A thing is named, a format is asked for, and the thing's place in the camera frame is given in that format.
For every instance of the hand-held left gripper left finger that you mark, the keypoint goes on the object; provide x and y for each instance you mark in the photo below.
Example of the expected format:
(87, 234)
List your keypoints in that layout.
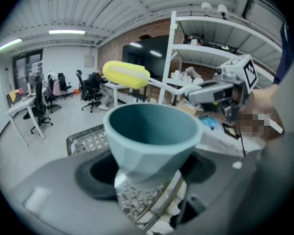
(63, 199)

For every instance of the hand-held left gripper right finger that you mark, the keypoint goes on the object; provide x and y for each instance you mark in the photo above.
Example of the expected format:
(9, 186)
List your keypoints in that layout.
(230, 192)

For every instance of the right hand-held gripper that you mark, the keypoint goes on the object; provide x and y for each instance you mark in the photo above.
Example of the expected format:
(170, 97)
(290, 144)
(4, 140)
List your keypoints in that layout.
(242, 77)

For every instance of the blue-grey cup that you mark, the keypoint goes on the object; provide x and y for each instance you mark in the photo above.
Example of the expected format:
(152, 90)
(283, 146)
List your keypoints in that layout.
(149, 136)

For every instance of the yellow sponge brush white handle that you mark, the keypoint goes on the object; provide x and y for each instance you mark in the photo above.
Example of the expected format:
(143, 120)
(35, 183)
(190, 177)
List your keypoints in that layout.
(125, 76)

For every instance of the person's right forearm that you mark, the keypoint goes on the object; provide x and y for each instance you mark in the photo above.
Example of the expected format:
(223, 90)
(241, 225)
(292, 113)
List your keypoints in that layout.
(264, 99)

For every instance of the blue plastic bag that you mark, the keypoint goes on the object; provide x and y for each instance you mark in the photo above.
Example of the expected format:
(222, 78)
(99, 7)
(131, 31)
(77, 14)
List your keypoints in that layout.
(209, 122)

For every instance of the white shelf unit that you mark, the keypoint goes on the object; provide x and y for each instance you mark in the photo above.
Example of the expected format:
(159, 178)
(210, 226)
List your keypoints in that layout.
(210, 50)

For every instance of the black mat with yellow items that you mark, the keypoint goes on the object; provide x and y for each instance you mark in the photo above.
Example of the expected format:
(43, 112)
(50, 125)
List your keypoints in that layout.
(230, 131)

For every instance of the metal mesh basket table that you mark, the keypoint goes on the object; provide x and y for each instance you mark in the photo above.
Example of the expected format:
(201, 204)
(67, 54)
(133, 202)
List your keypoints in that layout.
(88, 141)

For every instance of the person's navy shirt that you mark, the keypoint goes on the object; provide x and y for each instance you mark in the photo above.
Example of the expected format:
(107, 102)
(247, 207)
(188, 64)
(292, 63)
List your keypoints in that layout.
(283, 57)

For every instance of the white desk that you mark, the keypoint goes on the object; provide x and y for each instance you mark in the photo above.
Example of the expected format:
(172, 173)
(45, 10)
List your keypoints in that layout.
(22, 106)
(115, 87)

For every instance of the black office chair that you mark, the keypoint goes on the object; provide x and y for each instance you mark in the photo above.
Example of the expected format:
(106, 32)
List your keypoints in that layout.
(87, 92)
(40, 106)
(63, 82)

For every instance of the black glass door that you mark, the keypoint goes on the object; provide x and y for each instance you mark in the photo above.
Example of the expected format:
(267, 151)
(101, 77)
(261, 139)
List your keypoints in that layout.
(27, 70)

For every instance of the ceiling light tube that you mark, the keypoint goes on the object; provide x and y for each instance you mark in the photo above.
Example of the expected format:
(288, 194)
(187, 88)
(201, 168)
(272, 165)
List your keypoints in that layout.
(7, 45)
(67, 32)

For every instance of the black wall screen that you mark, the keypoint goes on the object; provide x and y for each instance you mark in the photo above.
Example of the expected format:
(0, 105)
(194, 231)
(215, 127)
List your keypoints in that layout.
(147, 55)

